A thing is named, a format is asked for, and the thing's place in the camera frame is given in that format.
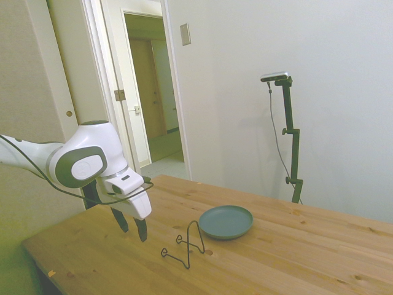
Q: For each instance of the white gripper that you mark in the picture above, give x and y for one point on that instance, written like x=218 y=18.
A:
x=142 y=206

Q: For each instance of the dark teal round plate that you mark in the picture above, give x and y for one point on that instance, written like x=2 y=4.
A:
x=225 y=222

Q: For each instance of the metal door latch plate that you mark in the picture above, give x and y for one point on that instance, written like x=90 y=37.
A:
x=137 y=109

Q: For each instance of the dark furniture piece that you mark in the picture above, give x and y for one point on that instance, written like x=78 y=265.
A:
x=91 y=193

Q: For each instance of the brass door hinge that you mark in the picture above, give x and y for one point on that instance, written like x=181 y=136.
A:
x=119 y=95

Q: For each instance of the wooden hallway door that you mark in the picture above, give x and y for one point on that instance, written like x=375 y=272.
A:
x=147 y=89

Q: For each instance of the white open door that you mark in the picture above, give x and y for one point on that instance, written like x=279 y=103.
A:
x=119 y=55

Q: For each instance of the beige sliding closet door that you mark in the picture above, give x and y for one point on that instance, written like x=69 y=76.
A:
x=37 y=77

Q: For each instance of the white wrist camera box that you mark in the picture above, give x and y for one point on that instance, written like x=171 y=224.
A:
x=129 y=183

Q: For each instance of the white door frame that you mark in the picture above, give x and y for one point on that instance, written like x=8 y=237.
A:
x=173 y=92

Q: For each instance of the black camera stand pole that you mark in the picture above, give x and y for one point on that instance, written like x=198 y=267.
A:
x=295 y=147

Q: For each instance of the beige wall switch plate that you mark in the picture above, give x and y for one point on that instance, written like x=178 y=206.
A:
x=185 y=34

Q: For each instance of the silver exterior camera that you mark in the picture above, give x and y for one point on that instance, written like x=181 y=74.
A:
x=274 y=76

